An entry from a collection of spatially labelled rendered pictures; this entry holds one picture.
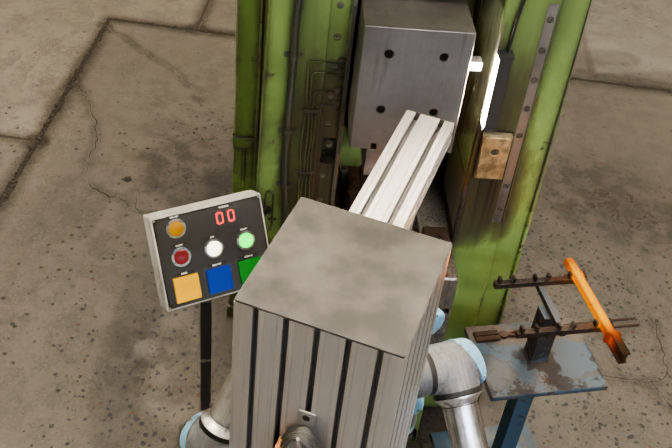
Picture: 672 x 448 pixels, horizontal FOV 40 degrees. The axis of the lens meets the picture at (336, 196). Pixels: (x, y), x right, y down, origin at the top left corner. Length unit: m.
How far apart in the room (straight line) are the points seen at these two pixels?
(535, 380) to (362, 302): 1.85
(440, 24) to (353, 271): 1.31
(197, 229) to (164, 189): 1.97
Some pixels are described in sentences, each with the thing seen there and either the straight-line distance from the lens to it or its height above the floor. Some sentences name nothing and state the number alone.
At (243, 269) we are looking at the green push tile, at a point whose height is 1.02.
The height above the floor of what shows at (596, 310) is 0.95.
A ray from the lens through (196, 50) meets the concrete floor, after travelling 5.76.
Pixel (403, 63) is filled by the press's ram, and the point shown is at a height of 1.66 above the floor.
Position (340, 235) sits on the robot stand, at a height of 2.03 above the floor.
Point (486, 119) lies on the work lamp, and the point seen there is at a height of 1.42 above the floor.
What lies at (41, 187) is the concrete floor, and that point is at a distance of 4.74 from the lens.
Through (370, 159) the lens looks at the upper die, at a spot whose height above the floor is 1.33.
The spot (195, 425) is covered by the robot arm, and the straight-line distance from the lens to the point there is 2.38.
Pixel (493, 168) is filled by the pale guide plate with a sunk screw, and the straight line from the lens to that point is 2.94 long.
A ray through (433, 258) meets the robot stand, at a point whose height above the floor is 2.03.
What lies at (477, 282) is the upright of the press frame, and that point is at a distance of 3.30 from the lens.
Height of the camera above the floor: 2.94
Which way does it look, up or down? 39 degrees down
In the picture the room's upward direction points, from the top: 7 degrees clockwise
